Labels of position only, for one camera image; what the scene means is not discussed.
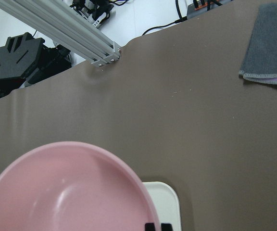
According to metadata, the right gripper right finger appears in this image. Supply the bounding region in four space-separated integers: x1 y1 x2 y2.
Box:
161 223 173 231

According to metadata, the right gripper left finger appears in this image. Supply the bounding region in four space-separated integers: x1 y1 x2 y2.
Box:
145 223 155 231

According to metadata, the pink bowl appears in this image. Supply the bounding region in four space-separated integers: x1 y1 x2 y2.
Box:
0 141 161 231

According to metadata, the cream rabbit tray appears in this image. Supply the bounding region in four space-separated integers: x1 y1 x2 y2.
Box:
143 181 182 231

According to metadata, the grey folded cloth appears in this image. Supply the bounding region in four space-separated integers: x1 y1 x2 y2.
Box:
239 3 277 84

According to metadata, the aluminium frame post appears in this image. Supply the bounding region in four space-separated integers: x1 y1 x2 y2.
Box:
0 0 121 67

